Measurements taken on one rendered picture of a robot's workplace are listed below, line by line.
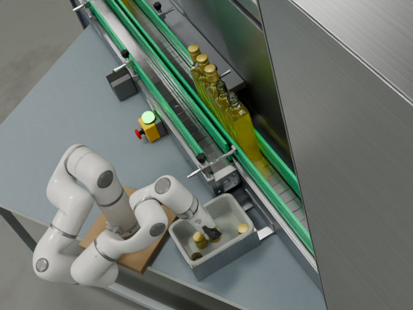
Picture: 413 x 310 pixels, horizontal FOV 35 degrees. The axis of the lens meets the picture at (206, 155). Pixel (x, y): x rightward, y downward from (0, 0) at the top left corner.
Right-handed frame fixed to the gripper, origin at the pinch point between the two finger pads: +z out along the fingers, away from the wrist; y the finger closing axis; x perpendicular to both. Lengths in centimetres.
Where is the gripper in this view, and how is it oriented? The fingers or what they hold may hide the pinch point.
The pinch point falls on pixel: (210, 227)
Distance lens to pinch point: 196.6
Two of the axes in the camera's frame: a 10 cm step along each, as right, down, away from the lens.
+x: -7.8, 6.2, 0.7
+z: 4.5, 4.8, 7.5
